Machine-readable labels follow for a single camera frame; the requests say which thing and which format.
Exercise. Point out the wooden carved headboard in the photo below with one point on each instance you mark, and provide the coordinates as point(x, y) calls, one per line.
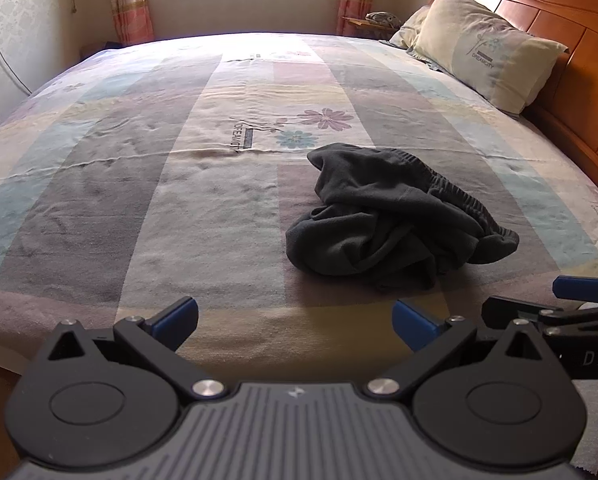
point(569, 10)

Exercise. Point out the patterned cloth bundle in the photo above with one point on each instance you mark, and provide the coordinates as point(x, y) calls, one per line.
point(381, 18)

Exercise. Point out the bed with patchwork floral sheet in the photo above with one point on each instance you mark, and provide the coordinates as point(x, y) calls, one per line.
point(154, 185)

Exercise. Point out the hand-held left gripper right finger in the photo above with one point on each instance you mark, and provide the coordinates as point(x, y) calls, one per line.
point(411, 326)

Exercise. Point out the small pale pillow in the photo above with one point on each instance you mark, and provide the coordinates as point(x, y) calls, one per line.
point(410, 27)

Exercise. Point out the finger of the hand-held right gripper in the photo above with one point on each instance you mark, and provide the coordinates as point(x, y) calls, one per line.
point(576, 288)
point(504, 310)

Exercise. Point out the large pale printed pillow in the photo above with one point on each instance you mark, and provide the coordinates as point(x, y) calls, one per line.
point(479, 45)

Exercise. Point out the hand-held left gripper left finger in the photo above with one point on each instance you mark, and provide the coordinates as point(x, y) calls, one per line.
point(176, 321)

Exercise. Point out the wooden nightstand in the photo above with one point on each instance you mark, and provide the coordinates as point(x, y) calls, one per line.
point(361, 29)

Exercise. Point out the dark grey pants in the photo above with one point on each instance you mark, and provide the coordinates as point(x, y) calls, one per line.
point(379, 220)

